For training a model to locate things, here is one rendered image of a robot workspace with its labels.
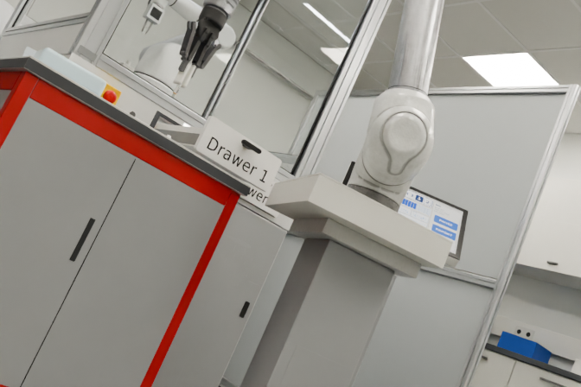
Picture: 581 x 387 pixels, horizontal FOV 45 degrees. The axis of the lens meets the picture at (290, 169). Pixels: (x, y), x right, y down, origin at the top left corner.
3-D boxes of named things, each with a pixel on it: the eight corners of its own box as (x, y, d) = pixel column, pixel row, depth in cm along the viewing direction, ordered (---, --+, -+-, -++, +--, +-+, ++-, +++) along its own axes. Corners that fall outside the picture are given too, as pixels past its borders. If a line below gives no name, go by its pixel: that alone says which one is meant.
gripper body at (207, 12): (215, 4, 193) (201, 33, 191) (233, 22, 199) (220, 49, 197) (197, 3, 198) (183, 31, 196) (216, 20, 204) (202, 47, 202)
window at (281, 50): (291, 175, 263) (387, -37, 282) (100, 53, 213) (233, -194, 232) (290, 175, 263) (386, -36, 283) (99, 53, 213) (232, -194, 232)
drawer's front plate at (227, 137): (268, 193, 213) (283, 161, 215) (195, 149, 196) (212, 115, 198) (264, 192, 214) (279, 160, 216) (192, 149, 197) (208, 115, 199)
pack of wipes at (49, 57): (87, 100, 161) (96, 83, 162) (99, 98, 153) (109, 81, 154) (27, 66, 154) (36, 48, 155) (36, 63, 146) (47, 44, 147)
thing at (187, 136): (263, 185, 213) (271, 168, 215) (199, 147, 198) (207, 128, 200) (196, 172, 245) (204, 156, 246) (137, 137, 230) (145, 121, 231)
